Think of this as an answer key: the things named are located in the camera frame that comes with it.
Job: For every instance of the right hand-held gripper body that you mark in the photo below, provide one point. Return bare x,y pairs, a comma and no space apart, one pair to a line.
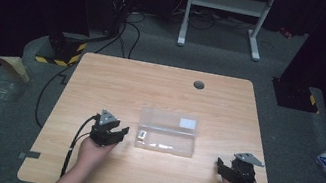
244,172

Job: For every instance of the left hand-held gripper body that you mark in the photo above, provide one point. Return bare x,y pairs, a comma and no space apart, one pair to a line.
102,131

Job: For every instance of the clear plastic box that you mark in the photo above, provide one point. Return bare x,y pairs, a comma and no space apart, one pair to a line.
166,132

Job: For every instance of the person's left hand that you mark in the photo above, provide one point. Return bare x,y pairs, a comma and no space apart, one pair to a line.
94,155

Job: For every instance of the grey tape strip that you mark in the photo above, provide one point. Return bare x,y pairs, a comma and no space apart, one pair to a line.
30,155

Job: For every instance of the grey round table grommet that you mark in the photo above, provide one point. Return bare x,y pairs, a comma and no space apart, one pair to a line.
199,85

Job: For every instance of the black yellow striped base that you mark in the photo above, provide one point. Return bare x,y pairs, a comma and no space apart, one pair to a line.
63,52

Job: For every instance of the black base with yellow mark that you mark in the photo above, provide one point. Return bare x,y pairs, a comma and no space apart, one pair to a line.
295,96

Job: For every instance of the beige cardboard wedge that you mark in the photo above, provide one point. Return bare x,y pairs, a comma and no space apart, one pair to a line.
14,67

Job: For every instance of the small red object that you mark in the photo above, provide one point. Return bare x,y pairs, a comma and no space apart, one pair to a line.
285,32

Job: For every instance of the white metal stand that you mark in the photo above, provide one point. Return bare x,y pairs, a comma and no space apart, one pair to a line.
227,3

